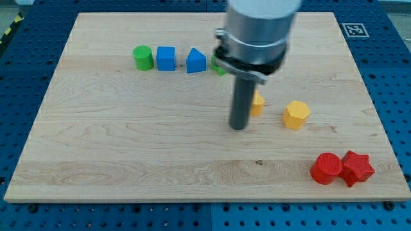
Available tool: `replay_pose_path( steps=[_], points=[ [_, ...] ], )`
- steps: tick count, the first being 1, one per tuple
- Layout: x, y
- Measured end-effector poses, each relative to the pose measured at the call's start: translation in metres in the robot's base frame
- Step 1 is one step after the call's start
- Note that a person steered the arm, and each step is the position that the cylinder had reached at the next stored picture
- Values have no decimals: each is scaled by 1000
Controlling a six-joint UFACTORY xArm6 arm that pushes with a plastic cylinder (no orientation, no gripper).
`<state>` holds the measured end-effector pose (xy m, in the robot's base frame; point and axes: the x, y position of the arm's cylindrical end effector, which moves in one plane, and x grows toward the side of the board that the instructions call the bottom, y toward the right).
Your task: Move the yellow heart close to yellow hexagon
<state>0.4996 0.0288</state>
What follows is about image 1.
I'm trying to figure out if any green block behind arm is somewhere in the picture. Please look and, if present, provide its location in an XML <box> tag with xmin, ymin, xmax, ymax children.
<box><xmin>211</xmin><ymin>55</ymin><xmax>225</xmax><ymax>76</ymax></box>

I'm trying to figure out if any blue cube block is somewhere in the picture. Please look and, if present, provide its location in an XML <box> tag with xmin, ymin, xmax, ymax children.
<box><xmin>156</xmin><ymin>46</ymin><xmax>175</xmax><ymax>71</ymax></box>

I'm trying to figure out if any wooden board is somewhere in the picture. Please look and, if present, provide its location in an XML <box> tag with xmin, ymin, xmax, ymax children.
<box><xmin>4</xmin><ymin>13</ymin><xmax>410</xmax><ymax>203</ymax></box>

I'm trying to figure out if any yellow hexagon block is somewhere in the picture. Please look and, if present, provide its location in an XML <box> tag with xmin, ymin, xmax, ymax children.
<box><xmin>283</xmin><ymin>101</ymin><xmax>311</xmax><ymax>130</ymax></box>

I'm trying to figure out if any red cylinder block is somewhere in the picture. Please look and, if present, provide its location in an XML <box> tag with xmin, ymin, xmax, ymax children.
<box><xmin>310</xmin><ymin>153</ymin><xmax>343</xmax><ymax>185</ymax></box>

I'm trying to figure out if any white fiducial marker tag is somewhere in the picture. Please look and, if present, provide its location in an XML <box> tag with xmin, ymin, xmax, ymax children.
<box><xmin>342</xmin><ymin>22</ymin><xmax>369</xmax><ymax>38</ymax></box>

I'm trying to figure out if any yellow heart block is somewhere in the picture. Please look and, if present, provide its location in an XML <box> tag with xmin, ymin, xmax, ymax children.
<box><xmin>250</xmin><ymin>90</ymin><xmax>265</xmax><ymax>117</ymax></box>

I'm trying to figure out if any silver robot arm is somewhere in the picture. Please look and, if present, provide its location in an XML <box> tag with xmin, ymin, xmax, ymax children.
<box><xmin>214</xmin><ymin>0</ymin><xmax>302</xmax><ymax>130</ymax></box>

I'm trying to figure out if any green cylinder block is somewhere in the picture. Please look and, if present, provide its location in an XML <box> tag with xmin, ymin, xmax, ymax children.
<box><xmin>132</xmin><ymin>45</ymin><xmax>154</xmax><ymax>71</ymax></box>

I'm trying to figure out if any red star block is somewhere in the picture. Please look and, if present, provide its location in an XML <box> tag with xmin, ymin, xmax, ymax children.
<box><xmin>339</xmin><ymin>150</ymin><xmax>375</xmax><ymax>187</ymax></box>

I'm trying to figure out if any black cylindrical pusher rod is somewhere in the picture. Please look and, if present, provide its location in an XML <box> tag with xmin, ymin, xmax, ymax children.
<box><xmin>229</xmin><ymin>77</ymin><xmax>256</xmax><ymax>130</ymax></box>

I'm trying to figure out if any blue triangular prism block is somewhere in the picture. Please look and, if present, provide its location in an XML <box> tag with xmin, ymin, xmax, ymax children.
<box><xmin>186</xmin><ymin>48</ymin><xmax>207</xmax><ymax>73</ymax></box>

